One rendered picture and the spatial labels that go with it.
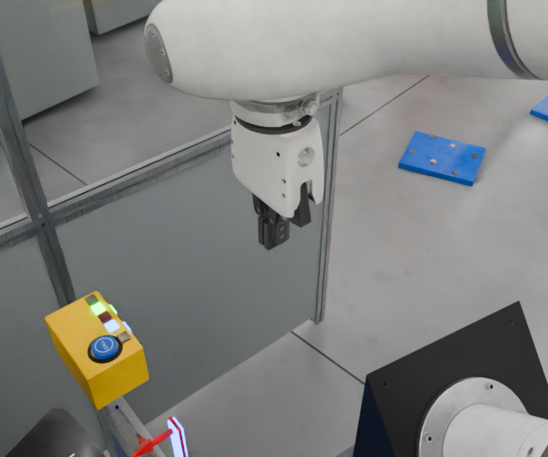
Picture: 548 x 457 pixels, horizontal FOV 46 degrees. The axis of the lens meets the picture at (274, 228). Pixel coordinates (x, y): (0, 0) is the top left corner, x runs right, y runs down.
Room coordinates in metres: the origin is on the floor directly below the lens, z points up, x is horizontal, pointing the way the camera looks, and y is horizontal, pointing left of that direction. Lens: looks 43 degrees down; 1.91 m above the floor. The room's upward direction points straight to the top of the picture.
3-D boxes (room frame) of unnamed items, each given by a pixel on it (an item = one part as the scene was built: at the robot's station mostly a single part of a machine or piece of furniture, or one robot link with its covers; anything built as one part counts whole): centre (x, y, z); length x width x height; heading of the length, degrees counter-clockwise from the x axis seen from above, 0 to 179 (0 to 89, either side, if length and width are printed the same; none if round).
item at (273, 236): (0.51, -0.01, 1.44); 0.03 x 0.03 x 0.07; 39
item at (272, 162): (0.53, 0.00, 1.54); 0.10 x 0.07 x 0.11; 39
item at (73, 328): (0.67, 0.30, 1.02); 0.16 x 0.10 x 0.11; 39
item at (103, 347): (0.63, 0.27, 1.08); 0.04 x 0.04 x 0.02
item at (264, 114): (0.53, 0.00, 1.60); 0.09 x 0.08 x 0.03; 39
